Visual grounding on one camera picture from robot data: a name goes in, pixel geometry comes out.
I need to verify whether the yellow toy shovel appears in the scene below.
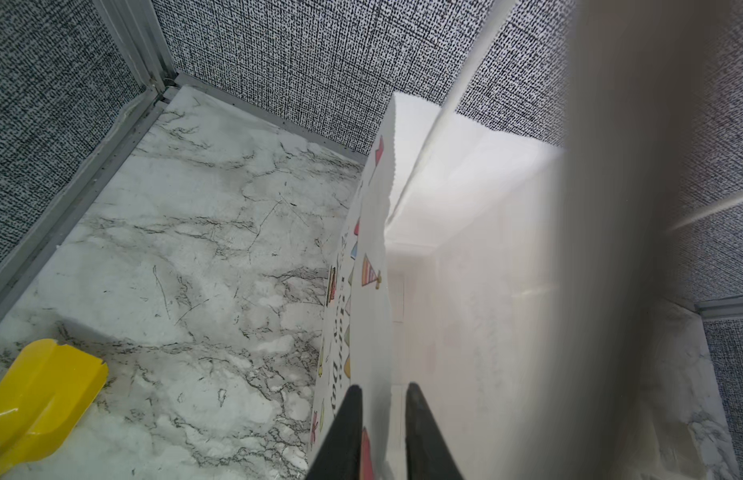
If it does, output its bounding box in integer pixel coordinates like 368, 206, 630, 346
0, 339, 109, 477

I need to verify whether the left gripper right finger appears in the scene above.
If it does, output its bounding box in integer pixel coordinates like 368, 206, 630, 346
405, 382, 463, 480

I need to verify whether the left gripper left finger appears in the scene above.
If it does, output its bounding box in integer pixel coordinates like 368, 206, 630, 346
304, 385, 362, 480

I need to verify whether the white paper bag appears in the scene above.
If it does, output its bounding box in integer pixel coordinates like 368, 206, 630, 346
304, 0, 743, 480

